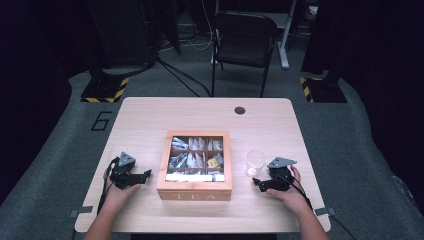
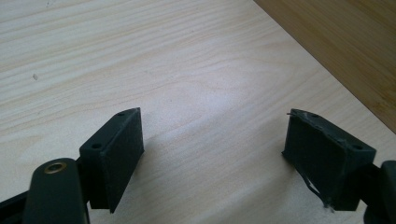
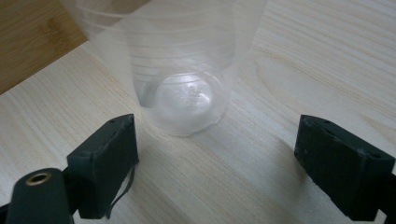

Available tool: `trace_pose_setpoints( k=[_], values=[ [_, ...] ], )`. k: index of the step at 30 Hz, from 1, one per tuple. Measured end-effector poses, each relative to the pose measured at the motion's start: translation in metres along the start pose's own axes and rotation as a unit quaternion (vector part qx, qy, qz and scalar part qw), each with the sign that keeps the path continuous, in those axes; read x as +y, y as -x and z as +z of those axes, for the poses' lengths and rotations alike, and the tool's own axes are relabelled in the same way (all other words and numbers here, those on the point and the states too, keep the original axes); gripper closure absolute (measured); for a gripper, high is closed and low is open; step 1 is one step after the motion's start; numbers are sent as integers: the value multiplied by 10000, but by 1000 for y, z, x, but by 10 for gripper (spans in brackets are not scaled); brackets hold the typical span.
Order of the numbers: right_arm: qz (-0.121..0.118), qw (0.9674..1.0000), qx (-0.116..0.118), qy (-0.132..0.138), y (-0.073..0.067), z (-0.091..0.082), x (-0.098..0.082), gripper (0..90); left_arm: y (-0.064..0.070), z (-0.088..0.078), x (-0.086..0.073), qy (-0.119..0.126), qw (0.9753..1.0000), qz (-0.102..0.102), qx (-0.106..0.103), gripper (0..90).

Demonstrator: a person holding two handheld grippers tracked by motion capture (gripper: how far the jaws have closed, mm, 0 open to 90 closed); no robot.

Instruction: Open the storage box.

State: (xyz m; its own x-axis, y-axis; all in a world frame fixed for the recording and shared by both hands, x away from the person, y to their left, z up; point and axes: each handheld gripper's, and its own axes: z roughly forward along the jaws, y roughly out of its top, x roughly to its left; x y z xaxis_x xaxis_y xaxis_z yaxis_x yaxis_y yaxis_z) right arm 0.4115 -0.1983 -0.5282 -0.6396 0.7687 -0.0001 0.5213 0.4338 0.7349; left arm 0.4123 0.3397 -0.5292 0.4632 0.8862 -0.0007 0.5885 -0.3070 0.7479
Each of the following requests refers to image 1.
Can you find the green red tea packets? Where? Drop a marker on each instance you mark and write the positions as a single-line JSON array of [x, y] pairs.
[[178, 161]]

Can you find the yellow label tea bag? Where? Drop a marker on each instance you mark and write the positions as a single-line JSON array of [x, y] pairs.
[[213, 162]]

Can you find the black table grommet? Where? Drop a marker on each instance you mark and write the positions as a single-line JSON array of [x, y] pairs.
[[240, 110]]

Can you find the black folding chair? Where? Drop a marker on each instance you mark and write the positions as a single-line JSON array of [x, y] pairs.
[[245, 33]]

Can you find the dark curtain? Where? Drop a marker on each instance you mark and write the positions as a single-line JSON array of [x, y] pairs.
[[26, 83], [383, 83]]

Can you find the black stand with striped base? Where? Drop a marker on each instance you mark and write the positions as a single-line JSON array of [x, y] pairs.
[[325, 90], [105, 90]]

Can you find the clear plastic cup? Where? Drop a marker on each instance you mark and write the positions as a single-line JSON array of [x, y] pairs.
[[256, 162]]

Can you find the pile of black-marked white sachets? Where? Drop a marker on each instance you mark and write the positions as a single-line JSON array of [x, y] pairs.
[[196, 144], [196, 160]]

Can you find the pile of silver green packets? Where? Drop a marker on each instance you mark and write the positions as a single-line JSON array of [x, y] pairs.
[[179, 144]]

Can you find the person's left hand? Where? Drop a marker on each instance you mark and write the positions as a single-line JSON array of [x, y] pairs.
[[115, 198]]

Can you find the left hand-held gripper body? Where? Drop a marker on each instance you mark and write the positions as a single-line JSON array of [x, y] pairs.
[[122, 175]]

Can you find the person's right hand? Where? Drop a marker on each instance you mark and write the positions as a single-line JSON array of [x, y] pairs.
[[295, 198]]

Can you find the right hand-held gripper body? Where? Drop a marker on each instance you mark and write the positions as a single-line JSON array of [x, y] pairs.
[[281, 176]]

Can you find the grey tape piece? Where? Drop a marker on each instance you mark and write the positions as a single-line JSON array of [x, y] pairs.
[[325, 211], [81, 211]]

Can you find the wooden tea box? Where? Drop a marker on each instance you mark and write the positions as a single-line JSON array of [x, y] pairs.
[[195, 191]]

